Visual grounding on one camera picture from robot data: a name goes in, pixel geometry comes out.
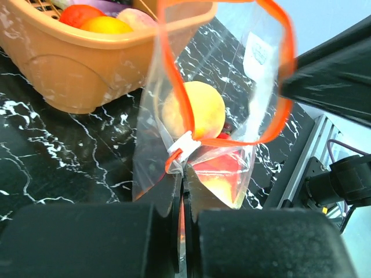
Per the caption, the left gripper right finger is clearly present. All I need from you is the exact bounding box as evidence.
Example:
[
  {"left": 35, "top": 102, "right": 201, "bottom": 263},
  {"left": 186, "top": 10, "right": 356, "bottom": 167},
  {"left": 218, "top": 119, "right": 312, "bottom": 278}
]
[{"left": 184, "top": 166, "right": 357, "bottom": 277}]

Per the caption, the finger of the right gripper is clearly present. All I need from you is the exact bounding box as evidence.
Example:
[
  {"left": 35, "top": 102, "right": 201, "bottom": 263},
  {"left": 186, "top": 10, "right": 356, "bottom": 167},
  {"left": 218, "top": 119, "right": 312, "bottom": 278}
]
[{"left": 282, "top": 17, "right": 370, "bottom": 127}]

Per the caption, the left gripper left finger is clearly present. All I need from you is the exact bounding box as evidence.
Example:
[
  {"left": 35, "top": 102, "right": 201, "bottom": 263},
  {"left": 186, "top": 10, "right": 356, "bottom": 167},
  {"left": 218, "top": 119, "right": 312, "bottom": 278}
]
[{"left": 1, "top": 174, "right": 182, "bottom": 277}]

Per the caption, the peach front fruit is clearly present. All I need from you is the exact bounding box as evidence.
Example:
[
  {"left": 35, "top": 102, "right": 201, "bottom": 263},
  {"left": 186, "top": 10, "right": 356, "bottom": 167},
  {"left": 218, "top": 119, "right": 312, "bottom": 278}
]
[{"left": 192, "top": 150, "right": 250, "bottom": 209}]

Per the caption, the peach fruit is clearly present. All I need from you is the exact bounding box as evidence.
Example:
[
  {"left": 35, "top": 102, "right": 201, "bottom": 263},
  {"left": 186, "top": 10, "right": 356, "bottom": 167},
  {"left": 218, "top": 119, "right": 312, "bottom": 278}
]
[
  {"left": 192, "top": 150, "right": 250, "bottom": 209},
  {"left": 162, "top": 81, "right": 225, "bottom": 140}
]

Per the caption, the clear orange zip bag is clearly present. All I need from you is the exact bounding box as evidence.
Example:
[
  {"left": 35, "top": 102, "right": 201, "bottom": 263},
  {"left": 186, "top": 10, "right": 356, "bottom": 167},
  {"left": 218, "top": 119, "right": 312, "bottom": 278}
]
[{"left": 132, "top": 0, "right": 298, "bottom": 258}]

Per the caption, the peach top fruit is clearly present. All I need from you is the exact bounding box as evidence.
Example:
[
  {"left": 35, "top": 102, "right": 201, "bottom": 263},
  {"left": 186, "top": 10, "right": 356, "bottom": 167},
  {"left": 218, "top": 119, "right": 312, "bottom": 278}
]
[{"left": 162, "top": 81, "right": 225, "bottom": 140}]

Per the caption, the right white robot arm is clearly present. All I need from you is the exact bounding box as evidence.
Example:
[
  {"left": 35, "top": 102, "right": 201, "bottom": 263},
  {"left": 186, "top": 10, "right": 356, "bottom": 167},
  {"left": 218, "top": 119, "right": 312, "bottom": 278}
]
[{"left": 279, "top": 18, "right": 370, "bottom": 210}]

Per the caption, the orange plastic basket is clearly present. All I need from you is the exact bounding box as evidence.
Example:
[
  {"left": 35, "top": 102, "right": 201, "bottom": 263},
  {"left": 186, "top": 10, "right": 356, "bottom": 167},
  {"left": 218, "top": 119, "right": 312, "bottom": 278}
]
[{"left": 0, "top": 0, "right": 219, "bottom": 115}]

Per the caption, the small orange fruit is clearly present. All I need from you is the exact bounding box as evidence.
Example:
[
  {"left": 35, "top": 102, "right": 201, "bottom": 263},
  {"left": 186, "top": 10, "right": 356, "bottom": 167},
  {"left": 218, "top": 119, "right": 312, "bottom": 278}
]
[{"left": 80, "top": 16, "right": 133, "bottom": 34}]

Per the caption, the red tomato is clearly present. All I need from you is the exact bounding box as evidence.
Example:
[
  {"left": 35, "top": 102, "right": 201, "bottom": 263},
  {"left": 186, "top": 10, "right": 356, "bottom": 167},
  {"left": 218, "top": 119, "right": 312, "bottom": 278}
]
[{"left": 59, "top": 5, "right": 105, "bottom": 28}]

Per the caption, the purple eggplant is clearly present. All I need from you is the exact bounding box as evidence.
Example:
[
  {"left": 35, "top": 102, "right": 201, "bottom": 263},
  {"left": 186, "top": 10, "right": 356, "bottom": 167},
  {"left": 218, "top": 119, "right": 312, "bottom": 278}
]
[{"left": 92, "top": 1, "right": 130, "bottom": 13}]

